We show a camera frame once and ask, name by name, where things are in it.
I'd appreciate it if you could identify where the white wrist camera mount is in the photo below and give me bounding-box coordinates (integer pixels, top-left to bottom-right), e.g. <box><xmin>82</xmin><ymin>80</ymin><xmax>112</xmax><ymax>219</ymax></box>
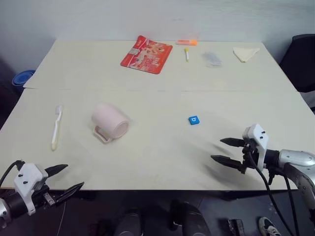
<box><xmin>242</xmin><ymin>123</ymin><xmax>269</xmax><ymax>171</ymax></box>
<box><xmin>14</xmin><ymin>163</ymin><xmax>49</xmax><ymax>216</ymax></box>

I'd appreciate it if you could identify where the dark rounded black shape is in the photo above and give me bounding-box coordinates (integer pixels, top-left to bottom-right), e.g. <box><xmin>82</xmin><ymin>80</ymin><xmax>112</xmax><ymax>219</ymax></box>
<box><xmin>169</xmin><ymin>199</ymin><xmax>213</xmax><ymax>236</ymax></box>

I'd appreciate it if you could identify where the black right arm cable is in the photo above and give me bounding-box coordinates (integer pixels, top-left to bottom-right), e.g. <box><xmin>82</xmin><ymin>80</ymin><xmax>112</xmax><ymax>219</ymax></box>
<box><xmin>247</xmin><ymin>149</ymin><xmax>304</xmax><ymax>236</ymax></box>

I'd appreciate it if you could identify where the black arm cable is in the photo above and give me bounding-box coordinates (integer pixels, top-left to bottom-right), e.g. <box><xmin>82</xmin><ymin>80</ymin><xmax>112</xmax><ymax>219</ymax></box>
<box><xmin>247</xmin><ymin>149</ymin><xmax>304</xmax><ymax>236</ymax></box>
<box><xmin>0</xmin><ymin>160</ymin><xmax>25</xmax><ymax>188</ymax></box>

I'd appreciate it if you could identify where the pale yellow toothbrush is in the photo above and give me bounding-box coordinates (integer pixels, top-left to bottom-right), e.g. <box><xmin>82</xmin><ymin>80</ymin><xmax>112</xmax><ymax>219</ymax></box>
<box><xmin>51</xmin><ymin>105</ymin><xmax>64</xmax><ymax>151</ymax></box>

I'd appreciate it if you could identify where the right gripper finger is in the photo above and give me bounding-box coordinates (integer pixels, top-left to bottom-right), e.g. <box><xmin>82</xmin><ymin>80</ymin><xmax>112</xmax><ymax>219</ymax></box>
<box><xmin>210</xmin><ymin>154</ymin><xmax>247</xmax><ymax>175</ymax></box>
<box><xmin>220</xmin><ymin>138</ymin><xmax>246</xmax><ymax>148</ymax></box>

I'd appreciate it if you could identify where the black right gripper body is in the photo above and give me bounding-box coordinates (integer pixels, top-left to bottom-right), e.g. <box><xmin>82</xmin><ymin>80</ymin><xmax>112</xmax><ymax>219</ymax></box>
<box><xmin>241</xmin><ymin>137</ymin><xmax>259</xmax><ymax>171</ymax></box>

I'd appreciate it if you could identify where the red printed packet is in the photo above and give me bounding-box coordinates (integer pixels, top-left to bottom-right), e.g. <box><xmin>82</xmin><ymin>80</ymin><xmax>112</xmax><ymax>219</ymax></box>
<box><xmin>120</xmin><ymin>35</ymin><xmax>173</xmax><ymax>75</ymax></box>

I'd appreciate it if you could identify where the dark rounded grey shape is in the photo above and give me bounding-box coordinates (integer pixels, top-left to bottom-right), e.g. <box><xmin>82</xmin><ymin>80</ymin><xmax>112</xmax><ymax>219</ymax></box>
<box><xmin>114</xmin><ymin>208</ymin><xmax>145</xmax><ymax>236</ymax></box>

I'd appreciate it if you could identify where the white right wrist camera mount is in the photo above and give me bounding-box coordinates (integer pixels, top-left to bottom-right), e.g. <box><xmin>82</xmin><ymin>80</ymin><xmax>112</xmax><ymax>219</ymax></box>
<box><xmin>242</xmin><ymin>123</ymin><xmax>269</xmax><ymax>171</ymax></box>

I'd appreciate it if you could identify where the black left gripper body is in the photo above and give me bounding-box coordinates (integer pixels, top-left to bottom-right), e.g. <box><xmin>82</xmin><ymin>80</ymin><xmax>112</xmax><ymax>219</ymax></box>
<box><xmin>31</xmin><ymin>183</ymin><xmax>59</xmax><ymax>207</ymax></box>

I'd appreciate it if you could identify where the black chair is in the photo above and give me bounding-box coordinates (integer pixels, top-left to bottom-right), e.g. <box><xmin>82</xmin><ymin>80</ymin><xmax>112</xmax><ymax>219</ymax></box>
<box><xmin>279</xmin><ymin>33</ymin><xmax>315</xmax><ymax>109</ymax></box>

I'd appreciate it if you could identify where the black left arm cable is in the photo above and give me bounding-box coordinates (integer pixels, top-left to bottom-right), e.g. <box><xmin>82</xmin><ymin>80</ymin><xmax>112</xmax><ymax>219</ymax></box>
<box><xmin>0</xmin><ymin>160</ymin><xmax>25</xmax><ymax>188</ymax></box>

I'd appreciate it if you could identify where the clear plastic bag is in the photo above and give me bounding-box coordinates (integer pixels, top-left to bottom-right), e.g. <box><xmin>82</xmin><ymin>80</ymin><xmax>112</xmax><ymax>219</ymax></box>
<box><xmin>201</xmin><ymin>51</ymin><xmax>223</xmax><ymax>68</ymax></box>

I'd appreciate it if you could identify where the blue plastic basin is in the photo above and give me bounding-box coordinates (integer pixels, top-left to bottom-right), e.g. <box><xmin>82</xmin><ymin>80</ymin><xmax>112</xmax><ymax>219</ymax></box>
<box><xmin>12</xmin><ymin>69</ymin><xmax>36</xmax><ymax>87</ymax></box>

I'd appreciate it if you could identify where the pink plastic mug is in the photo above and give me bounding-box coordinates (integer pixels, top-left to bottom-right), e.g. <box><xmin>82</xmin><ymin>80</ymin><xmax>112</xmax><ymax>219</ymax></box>
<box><xmin>91</xmin><ymin>103</ymin><xmax>130</xmax><ymax>144</ymax></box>

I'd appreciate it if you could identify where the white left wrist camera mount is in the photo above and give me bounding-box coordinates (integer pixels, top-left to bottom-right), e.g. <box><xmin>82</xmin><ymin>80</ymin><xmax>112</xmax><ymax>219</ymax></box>
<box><xmin>14</xmin><ymin>163</ymin><xmax>49</xmax><ymax>216</ymax></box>

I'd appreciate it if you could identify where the black and white shoe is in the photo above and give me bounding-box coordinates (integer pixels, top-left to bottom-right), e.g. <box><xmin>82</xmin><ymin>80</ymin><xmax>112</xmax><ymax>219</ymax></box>
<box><xmin>258</xmin><ymin>216</ymin><xmax>282</xmax><ymax>236</ymax></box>

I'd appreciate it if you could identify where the orange and white tube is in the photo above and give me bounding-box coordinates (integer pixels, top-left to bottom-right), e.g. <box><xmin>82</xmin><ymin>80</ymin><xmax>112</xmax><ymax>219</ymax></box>
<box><xmin>175</xmin><ymin>39</ymin><xmax>198</xmax><ymax>47</ymax></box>

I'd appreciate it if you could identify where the black ribbed foot pedal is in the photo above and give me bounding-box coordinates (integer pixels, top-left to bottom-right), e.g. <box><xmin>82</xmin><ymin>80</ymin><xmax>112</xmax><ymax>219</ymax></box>
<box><xmin>226</xmin><ymin>218</ymin><xmax>247</xmax><ymax>236</ymax></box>

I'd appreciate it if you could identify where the cream folded cloth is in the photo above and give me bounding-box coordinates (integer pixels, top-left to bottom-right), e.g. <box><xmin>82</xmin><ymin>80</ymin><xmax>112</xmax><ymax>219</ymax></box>
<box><xmin>232</xmin><ymin>47</ymin><xmax>261</xmax><ymax>64</ymax></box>

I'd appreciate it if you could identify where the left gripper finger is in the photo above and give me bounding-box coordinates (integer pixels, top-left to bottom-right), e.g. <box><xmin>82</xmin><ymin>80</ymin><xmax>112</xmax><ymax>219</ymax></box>
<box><xmin>54</xmin><ymin>181</ymin><xmax>85</xmax><ymax>205</ymax></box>
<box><xmin>45</xmin><ymin>164</ymin><xmax>69</xmax><ymax>177</ymax></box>

